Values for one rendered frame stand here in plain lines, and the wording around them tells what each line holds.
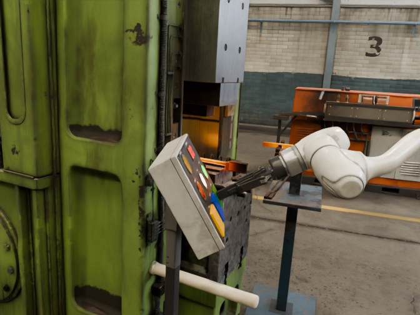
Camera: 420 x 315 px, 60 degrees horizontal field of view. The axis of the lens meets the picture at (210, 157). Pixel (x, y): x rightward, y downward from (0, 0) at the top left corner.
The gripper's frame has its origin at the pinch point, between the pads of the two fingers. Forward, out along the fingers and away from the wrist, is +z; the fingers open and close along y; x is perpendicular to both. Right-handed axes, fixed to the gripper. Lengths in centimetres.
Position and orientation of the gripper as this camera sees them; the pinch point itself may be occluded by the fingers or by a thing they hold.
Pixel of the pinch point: (227, 191)
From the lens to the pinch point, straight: 121.5
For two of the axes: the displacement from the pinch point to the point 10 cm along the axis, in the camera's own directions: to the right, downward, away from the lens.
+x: -4.5, -8.7, -1.9
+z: -8.9, 4.3, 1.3
